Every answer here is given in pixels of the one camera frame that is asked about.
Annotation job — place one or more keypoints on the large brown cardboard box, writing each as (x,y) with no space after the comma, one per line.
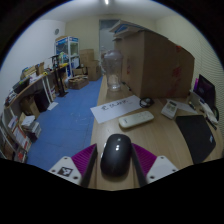
(156,63)

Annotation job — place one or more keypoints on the ceiling tube light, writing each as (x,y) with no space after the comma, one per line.
(106,2)

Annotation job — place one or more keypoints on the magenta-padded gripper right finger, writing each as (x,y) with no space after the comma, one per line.
(151,166)

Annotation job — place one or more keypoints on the square cardboard box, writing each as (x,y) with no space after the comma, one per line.
(95,70)

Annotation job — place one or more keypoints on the tall cardboard box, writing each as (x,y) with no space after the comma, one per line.
(86,56)

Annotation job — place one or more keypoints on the round wall clock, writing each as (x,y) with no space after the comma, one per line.
(56,31)

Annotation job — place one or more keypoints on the black mouse pad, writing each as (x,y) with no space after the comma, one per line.
(196,138)

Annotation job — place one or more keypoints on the black computer mouse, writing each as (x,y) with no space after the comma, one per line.
(115,155)

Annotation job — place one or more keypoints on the open low cardboard box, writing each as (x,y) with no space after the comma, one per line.
(78,82)

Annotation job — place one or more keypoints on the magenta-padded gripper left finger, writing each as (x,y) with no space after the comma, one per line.
(75,166)

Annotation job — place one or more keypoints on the blue and white cabinet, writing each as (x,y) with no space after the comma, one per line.
(66,53)

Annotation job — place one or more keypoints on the wooden side desk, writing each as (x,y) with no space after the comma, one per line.
(30,86)

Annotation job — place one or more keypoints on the white remote with display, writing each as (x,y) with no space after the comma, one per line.
(169,109)

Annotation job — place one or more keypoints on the white paper with handwriting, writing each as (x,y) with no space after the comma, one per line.
(113,109)

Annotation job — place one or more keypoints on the shelf unit with books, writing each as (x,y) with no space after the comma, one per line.
(20,136)

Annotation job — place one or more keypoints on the clear plastic jar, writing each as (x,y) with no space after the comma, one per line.
(112,70)

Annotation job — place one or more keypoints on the plain white remote control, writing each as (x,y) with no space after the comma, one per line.
(136,119)

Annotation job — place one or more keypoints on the grey door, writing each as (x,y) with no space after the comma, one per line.
(106,36)

